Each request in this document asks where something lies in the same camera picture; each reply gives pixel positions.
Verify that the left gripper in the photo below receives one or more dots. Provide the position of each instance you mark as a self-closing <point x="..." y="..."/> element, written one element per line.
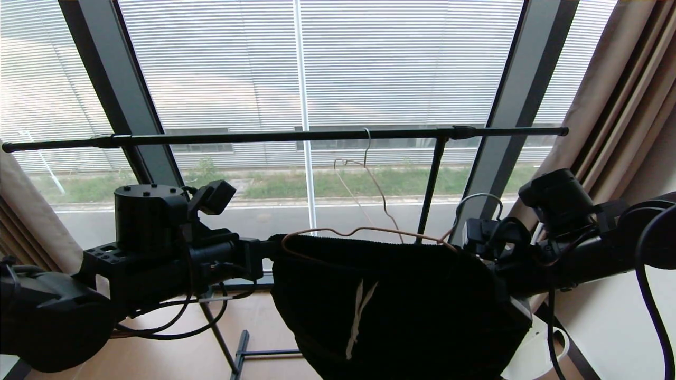
<point x="232" y="261"/>

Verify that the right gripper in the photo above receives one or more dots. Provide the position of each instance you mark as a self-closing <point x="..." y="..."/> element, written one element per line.
<point x="528" y="279"/>

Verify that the pink clothes hanger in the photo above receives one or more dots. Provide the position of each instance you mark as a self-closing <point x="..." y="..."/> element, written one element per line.
<point x="369" y="228"/>
<point x="366" y="150"/>

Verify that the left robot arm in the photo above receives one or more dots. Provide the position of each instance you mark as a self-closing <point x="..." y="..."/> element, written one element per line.
<point x="53" y="316"/>

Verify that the white laundry basket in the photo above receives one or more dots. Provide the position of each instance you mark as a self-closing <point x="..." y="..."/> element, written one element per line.
<point x="533" y="359"/>

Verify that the black clothes rack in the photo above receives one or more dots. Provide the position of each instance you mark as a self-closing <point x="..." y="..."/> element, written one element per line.
<point x="211" y="138"/>

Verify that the brown curtain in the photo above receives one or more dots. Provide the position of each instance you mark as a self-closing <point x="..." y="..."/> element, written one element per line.
<point x="37" y="221"/>
<point x="607" y="105"/>

